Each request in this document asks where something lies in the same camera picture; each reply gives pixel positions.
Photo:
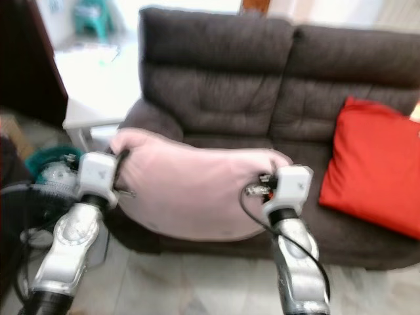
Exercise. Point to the pink cat face pillow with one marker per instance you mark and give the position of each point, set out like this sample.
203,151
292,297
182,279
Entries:
197,190

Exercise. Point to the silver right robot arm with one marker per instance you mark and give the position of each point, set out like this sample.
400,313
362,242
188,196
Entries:
298,262

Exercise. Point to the dark brown fabric sofa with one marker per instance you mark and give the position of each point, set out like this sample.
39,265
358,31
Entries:
236,85

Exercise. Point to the red pillow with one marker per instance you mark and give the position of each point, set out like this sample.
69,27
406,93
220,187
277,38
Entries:
374,164

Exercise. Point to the white side table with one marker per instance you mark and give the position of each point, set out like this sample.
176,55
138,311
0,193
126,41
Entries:
92,118

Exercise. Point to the teal waste basket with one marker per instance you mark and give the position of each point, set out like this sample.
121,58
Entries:
42,159

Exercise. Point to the dark brown armchair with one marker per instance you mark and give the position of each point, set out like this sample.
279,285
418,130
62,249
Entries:
6,164

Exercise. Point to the dark wooden door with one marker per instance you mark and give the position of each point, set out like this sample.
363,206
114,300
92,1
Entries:
29,52

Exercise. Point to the teal plastic stool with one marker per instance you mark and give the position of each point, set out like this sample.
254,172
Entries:
92,18

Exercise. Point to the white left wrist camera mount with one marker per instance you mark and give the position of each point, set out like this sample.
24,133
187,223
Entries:
98,176

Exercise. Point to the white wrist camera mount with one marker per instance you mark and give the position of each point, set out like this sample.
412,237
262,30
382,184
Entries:
292,187
98,176

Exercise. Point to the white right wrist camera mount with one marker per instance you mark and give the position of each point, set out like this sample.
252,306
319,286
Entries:
292,187

